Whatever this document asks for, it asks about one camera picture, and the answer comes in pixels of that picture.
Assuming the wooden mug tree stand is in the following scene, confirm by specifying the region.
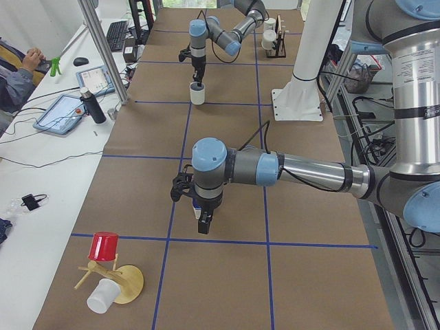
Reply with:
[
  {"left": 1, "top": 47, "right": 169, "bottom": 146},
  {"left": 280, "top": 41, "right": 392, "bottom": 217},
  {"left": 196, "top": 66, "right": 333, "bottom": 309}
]
[{"left": 74, "top": 257, "right": 144, "bottom": 305}]

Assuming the blue white milk carton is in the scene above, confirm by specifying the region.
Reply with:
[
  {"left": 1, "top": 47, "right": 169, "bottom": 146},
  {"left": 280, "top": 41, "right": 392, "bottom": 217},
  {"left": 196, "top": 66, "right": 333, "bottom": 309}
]
[{"left": 192, "top": 202, "right": 201, "bottom": 219}]

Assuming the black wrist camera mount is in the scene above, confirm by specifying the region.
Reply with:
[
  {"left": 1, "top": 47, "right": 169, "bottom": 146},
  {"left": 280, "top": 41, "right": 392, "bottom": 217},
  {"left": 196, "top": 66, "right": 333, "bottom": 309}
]
[
  {"left": 170, "top": 164, "right": 196, "bottom": 202},
  {"left": 178, "top": 48, "right": 192, "bottom": 63}
]

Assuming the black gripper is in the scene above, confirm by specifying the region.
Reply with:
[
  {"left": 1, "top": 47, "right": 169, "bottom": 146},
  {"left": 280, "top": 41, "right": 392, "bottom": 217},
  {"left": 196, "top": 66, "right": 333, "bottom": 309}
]
[
  {"left": 191, "top": 56, "right": 206, "bottom": 86},
  {"left": 195, "top": 197, "right": 223, "bottom": 234}
]

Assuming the brown paper table cover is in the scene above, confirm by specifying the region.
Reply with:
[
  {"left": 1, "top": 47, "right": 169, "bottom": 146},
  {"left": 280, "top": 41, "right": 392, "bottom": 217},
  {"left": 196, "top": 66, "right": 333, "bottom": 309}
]
[{"left": 34, "top": 9, "right": 393, "bottom": 329}]

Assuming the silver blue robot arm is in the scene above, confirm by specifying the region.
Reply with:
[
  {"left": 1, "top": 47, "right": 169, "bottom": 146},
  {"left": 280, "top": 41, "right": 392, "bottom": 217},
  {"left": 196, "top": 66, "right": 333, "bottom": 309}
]
[
  {"left": 179, "top": 1, "right": 266, "bottom": 87},
  {"left": 190, "top": 1, "right": 439, "bottom": 234}
]

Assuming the black water bottle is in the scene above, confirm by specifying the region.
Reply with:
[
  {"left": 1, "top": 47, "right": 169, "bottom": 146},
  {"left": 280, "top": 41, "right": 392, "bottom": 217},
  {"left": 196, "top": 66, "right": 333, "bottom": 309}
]
[{"left": 80, "top": 87, "right": 106, "bottom": 124}]

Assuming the seated person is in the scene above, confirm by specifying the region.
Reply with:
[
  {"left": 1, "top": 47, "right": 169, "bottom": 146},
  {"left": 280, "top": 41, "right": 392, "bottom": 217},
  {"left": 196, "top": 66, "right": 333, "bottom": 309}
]
[{"left": 1, "top": 38, "right": 47, "bottom": 113}]

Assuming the teach pendant tablet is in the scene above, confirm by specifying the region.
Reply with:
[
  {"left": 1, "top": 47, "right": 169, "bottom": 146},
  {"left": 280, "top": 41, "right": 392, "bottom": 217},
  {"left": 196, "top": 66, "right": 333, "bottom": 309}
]
[
  {"left": 76, "top": 65, "right": 115, "bottom": 96},
  {"left": 33, "top": 94, "right": 85, "bottom": 135}
]

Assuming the black computer mouse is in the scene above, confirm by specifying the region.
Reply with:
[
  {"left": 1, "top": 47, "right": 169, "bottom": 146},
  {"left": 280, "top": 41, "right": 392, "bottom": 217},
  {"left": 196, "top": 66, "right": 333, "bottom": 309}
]
[{"left": 73, "top": 57, "right": 89, "bottom": 67}]

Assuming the black wire cup rack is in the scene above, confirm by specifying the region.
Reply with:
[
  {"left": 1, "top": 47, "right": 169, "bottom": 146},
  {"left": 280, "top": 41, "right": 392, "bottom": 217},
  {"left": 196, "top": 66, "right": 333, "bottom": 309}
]
[{"left": 265, "top": 14, "right": 287, "bottom": 58}]

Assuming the far teach pendant tablet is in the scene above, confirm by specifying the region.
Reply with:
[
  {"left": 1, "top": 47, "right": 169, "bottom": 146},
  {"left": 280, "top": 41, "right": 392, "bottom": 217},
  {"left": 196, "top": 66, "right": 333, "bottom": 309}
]
[{"left": 76, "top": 65, "right": 115, "bottom": 96}]

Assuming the red plastic cup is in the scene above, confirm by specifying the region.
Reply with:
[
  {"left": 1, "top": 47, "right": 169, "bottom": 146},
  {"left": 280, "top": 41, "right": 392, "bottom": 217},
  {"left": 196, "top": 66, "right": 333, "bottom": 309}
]
[{"left": 88, "top": 231, "right": 119, "bottom": 261}]

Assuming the white camera mast base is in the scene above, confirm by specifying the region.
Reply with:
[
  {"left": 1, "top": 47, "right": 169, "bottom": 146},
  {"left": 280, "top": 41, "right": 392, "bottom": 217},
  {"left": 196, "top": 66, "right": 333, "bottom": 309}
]
[{"left": 272, "top": 0, "right": 344, "bottom": 122}]

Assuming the aluminium frame post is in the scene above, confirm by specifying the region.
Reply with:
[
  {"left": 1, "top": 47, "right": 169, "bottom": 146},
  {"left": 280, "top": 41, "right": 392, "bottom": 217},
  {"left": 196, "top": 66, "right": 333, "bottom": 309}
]
[{"left": 78, "top": 0, "right": 129, "bottom": 105}]

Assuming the white cup on tree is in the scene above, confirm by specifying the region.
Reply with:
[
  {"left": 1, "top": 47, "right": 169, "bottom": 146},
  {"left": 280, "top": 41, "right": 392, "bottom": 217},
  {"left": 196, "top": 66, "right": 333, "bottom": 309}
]
[{"left": 87, "top": 278, "right": 121, "bottom": 314}]

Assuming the black keyboard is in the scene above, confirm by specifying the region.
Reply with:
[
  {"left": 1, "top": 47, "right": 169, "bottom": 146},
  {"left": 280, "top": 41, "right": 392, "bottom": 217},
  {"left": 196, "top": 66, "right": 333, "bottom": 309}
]
[{"left": 106, "top": 21, "right": 128, "bottom": 52}]

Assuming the small black device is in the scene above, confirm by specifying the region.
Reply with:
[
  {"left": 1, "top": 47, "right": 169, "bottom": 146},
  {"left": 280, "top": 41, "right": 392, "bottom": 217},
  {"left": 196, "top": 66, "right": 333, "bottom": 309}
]
[{"left": 21, "top": 194, "right": 47, "bottom": 211}]

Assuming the white cup on rack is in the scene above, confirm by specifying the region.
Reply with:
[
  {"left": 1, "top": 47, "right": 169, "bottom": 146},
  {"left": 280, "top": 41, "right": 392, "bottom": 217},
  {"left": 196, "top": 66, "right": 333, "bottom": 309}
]
[
  {"left": 261, "top": 30, "right": 277, "bottom": 50},
  {"left": 263, "top": 17, "right": 276, "bottom": 32}
]

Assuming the near teach pendant tablet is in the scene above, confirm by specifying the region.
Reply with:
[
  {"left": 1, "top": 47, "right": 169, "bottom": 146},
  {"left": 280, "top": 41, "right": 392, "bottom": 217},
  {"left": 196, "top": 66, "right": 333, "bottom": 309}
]
[{"left": 33, "top": 94, "right": 85, "bottom": 135}]

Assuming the white handled mug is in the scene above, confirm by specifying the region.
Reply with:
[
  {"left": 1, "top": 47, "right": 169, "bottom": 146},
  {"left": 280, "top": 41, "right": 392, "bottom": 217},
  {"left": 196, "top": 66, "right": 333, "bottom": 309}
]
[{"left": 190, "top": 82, "right": 205, "bottom": 105}]

